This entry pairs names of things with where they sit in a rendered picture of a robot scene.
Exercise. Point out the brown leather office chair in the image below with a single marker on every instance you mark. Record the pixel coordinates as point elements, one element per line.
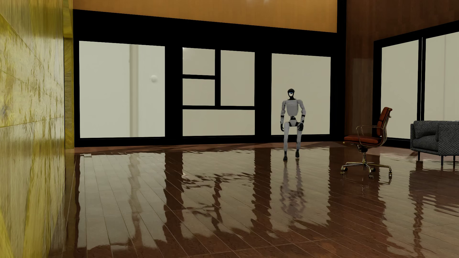
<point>373,138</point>

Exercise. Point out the white left robot leg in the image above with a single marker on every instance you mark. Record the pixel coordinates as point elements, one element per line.
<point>298,139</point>

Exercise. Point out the white robot leg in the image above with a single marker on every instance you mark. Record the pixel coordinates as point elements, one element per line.
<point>298,139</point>
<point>286,141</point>

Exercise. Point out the white right robot leg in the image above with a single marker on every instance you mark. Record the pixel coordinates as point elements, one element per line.
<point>286,141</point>

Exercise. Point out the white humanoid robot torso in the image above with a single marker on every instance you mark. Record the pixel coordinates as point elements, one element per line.
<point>293,109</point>

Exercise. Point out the black robot head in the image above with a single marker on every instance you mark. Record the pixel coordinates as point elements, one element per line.
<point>291,94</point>

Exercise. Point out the grey patterned sofa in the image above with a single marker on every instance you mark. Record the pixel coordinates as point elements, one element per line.
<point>435,138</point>

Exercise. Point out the wide black window frame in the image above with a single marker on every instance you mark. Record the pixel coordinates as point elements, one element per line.
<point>173,89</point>

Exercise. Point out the narrow black window frame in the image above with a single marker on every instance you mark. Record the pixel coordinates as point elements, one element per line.
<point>421,79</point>

